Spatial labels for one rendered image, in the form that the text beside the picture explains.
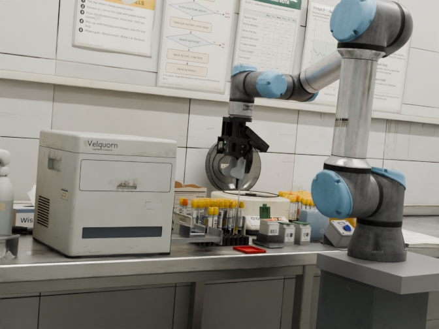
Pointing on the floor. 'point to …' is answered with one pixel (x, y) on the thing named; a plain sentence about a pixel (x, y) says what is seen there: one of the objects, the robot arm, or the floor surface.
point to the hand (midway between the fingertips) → (240, 184)
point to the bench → (185, 267)
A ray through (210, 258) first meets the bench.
